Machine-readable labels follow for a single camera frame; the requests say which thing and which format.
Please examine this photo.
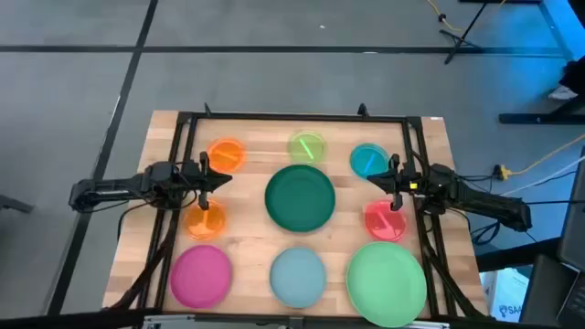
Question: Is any white cardboard box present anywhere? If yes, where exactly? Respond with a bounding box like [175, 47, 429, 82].
[479, 268, 531, 322]

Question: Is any green translucent small plate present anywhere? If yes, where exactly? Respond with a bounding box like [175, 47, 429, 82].
[286, 131, 327, 165]

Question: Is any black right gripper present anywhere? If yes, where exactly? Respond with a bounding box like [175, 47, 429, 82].
[367, 154, 422, 212]

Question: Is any dark green plastic plate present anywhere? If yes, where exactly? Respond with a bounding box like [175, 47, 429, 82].
[263, 164, 337, 233]

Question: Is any black metal table frame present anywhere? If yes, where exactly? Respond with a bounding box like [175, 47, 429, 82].
[136, 109, 485, 321]

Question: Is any white floor cable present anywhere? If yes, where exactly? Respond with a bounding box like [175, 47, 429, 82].
[501, 154, 585, 197]

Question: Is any large light green plastic plate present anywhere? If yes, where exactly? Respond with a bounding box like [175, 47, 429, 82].
[345, 240, 429, 328]

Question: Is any pink plastic plate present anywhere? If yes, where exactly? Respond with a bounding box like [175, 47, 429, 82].
[169, 244, 234, 310]

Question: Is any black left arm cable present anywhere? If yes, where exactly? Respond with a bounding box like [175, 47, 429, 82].
[116, 202, 154, 242]

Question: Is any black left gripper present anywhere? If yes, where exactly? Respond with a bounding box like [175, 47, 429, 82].
[182, 152, 233, 212]

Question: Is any black computer monitor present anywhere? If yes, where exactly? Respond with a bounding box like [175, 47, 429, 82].
[519, 145, 585, 329]

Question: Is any red translucent small plate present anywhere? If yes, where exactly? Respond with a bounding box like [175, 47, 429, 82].
[363, 199, 409, 243]

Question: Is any teal translucent small plate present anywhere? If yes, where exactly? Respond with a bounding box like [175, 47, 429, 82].
[349, 143, 390, 180]

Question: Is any person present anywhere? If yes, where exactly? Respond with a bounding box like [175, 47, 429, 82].
[547, 57, 585, 102]

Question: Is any light blue plastic plate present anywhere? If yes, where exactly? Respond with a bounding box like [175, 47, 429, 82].
[269, 247, 328, 310]

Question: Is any black tripod stand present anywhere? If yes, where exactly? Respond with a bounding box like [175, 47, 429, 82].
[438, 0, 490, 66]

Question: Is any orange translucent small plate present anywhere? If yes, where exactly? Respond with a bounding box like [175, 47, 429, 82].
[183, 199, 228, 242]
[207, 137, 247, 175]

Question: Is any yellow extension cable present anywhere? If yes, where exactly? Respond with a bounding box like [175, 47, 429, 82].
[426, 0, 463, 33]
[493, 133, 585, 181]

